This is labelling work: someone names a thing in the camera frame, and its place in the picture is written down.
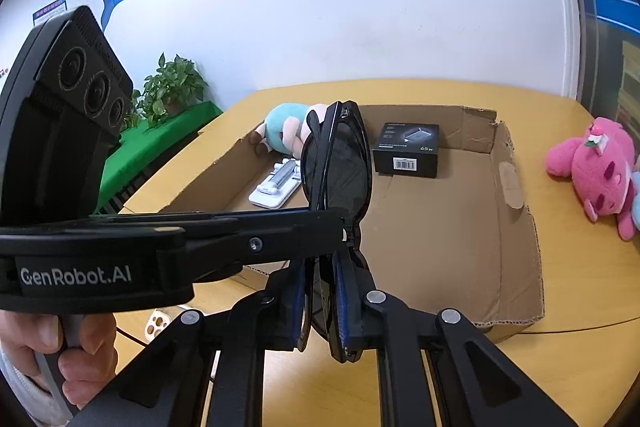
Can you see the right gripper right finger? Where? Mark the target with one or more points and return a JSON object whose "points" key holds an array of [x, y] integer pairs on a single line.
{"points": [[433, 369]]}

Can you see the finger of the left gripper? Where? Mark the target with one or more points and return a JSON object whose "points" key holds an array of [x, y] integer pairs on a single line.
{"points": [[220, 245]]}

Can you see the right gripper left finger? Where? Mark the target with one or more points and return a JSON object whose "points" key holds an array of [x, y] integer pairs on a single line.
{"points": [[206, 369]]}

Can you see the white clear phone case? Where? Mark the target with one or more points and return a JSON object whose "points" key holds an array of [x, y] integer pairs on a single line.
{"points": [[157, 322]]}

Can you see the grey folding phone stand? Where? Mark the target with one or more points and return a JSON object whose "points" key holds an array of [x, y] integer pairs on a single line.
{"points": [[277, 188]]}

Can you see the black sunglasses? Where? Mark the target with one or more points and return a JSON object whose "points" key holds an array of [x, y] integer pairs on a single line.
{"points": [[336, 170]]}

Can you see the black UGREEN charger box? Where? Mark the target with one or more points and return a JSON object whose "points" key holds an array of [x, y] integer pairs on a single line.
{"points": [[407, 149]]}

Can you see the person white sleeve forearm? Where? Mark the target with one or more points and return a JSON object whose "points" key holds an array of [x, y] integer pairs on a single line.
{"points": [[38, 403]]}

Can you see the person left hand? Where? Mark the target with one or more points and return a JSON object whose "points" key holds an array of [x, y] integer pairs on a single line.
{"points": [[86, 370]]}

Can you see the green cloth covered table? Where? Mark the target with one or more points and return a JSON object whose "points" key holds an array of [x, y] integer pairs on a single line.
{"points": [[140, 146]]}

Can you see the pig plush in teal shirt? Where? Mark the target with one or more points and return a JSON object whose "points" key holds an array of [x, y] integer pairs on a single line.
{"points": [[285, 129]]}

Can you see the green potted plant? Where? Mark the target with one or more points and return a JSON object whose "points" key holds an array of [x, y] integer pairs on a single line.
{"points": [[175, 85]]}

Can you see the pink bear plush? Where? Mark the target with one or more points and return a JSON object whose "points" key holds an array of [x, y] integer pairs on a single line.
{"points": [[600, 164]]}

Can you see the blue plush with red collar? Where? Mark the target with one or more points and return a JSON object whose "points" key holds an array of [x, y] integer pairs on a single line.
{"points": [[635, 207]]}

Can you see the left gripper black camera box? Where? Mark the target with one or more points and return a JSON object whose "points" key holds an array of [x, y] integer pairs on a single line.
{"points": [[62, 108]]}

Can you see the blue wall poster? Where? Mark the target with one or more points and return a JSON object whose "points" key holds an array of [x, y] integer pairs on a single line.
{"points": [[52, 9]]}

